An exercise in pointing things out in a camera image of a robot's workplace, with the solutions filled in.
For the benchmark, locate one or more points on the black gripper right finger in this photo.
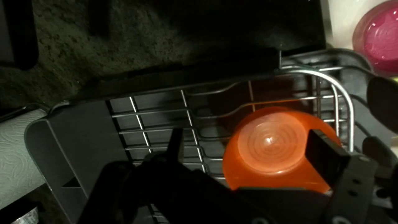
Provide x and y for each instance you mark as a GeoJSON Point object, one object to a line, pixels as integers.
{"type": "Point", "coordinates": [348, 182]}

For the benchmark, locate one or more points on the cream sink basin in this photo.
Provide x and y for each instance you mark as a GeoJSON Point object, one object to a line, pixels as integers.
{"type": "Point", "coordinates": [340, 20]}

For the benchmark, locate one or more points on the grey dish rack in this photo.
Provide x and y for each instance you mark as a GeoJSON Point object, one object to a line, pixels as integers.
{"type": "Point", "coordinates": [82, 141]}

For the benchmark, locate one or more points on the pink bowl in sink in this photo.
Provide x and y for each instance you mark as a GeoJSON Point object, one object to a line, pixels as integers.
{"type": "Point", "coordinates": [380, 37]}

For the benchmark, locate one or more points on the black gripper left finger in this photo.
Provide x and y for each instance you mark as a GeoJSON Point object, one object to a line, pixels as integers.
{"type": "Point", "coordinates": [166, 194]}

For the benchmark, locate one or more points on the orange plastic bowl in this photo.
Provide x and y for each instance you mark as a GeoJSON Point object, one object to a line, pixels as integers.
{"type": "Point", "coordinates": [269, 149]}

